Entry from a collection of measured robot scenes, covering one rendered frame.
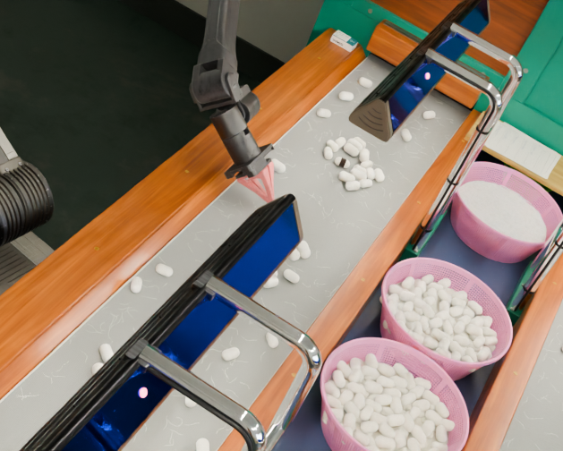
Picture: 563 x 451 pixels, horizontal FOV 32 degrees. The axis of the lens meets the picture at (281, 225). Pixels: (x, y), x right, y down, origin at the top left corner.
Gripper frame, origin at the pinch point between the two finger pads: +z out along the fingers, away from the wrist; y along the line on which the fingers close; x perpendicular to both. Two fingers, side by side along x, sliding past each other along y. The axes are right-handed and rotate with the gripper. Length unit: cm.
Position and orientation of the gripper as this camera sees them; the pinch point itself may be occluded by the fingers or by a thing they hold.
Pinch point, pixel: (269, 198)
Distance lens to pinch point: 194.1
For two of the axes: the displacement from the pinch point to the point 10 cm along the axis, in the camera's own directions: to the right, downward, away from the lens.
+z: 4.5, 8.5, 2.8
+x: -7.8, 2.2, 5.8
